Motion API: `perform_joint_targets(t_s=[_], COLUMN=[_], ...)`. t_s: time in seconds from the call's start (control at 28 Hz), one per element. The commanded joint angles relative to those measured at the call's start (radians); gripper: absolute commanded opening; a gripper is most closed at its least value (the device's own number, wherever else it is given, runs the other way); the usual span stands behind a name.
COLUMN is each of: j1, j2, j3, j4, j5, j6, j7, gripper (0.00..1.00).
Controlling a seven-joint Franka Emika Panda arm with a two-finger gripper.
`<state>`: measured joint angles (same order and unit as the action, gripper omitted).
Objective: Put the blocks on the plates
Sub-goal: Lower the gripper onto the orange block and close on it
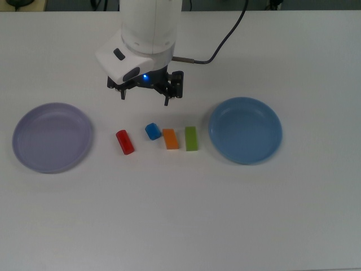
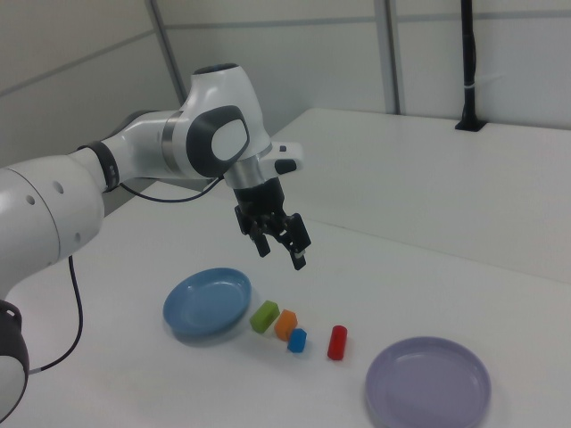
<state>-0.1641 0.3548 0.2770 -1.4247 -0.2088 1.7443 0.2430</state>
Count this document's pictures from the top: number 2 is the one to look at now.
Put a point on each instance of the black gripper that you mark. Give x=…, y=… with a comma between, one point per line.
x=261, y=200

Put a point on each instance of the green block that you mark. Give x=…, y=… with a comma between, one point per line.
x=264, y=317

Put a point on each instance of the orange block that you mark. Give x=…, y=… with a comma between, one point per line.
x=285, y=323

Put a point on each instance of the blue block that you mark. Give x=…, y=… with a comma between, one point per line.
x=296, y=342

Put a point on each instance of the red cylinder block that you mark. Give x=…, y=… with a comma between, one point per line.
x=336, y=342

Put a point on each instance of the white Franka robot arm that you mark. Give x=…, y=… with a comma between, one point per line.
x=214, y=102

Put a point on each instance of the blue plate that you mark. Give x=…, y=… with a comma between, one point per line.
x=201, y=303

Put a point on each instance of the purple plate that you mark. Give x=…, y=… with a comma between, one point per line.
x=428, y=383

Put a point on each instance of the black pole with clamp base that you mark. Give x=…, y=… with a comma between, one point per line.
x=468, y=67

